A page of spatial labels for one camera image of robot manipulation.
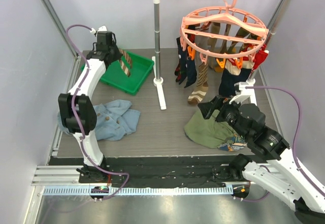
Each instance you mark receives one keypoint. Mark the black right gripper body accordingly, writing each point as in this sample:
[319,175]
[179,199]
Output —
[218,108]

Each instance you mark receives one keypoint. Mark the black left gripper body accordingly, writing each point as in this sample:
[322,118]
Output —
[115,51]

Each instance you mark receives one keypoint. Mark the brown striped sock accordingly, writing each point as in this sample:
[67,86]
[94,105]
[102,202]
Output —
[126,62]
[201,87]

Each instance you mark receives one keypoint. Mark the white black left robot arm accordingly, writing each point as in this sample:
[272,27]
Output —
[77,112]

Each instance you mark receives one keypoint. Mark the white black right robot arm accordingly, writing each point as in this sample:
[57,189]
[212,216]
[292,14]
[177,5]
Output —
[298,188]

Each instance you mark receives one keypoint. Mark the pink round clip hanger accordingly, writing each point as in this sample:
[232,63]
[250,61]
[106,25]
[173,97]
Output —
[219,45]

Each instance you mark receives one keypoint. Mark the green crumpled garment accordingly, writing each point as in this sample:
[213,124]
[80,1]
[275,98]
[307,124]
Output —
[212,134]

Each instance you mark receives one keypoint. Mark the navy cream cuff sock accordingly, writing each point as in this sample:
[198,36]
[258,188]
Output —
[230,76]

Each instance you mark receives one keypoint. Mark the navy patterned sock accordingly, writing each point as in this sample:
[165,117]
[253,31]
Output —
[190,71]

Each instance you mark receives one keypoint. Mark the black colourful argyle sock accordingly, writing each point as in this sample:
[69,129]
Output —
[180,71]

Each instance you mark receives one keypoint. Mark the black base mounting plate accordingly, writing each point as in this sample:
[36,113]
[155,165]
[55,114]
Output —
[159,172]

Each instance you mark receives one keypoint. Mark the red white sock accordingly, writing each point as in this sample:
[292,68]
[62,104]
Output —
[260,57]

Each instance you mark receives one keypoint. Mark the light blue denim shirt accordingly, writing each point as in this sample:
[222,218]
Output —
[115,119]

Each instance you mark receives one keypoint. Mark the white metal drying rack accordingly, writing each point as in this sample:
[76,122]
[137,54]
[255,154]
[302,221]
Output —
[228,15]

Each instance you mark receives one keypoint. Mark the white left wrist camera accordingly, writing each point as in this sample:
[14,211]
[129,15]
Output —
[95,31]

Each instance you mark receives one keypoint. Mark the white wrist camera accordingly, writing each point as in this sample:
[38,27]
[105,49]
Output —
[95,31]
[244,91]

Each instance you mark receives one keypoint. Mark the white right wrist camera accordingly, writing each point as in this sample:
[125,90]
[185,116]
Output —
[244,91]

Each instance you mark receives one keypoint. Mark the white slotted cable duct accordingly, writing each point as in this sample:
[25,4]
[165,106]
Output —
[84,190]

